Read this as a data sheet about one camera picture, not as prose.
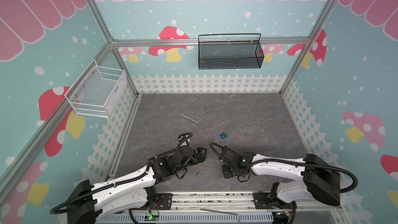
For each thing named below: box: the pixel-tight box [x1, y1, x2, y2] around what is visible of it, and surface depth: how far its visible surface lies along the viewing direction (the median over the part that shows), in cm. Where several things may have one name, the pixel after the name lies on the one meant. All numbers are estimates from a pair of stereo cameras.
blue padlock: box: [219, 130, 230, 140], surface depth 99 cm
